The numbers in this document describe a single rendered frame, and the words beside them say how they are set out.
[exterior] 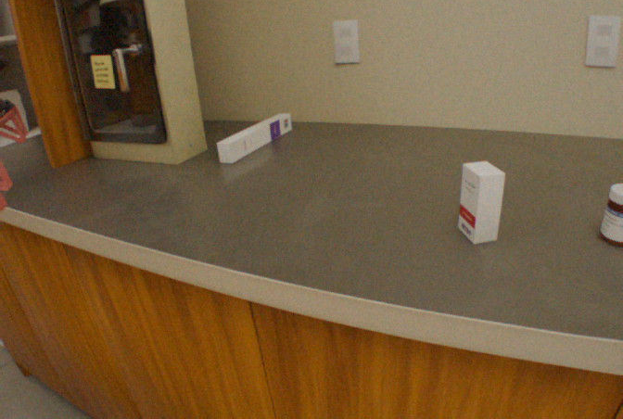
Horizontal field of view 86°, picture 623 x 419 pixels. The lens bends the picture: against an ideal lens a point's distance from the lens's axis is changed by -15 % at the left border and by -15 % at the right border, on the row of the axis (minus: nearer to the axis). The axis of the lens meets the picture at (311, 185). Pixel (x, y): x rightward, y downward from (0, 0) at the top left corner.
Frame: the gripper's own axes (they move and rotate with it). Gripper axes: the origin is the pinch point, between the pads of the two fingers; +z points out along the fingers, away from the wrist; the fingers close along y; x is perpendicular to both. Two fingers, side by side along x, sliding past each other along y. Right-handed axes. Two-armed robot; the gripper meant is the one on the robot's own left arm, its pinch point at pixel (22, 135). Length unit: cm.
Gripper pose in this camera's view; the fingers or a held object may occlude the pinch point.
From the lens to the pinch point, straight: 110.0
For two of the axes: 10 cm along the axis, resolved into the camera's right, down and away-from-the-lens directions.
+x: -6.6, 7.0, -2.6
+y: -5.9, -2.6, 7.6
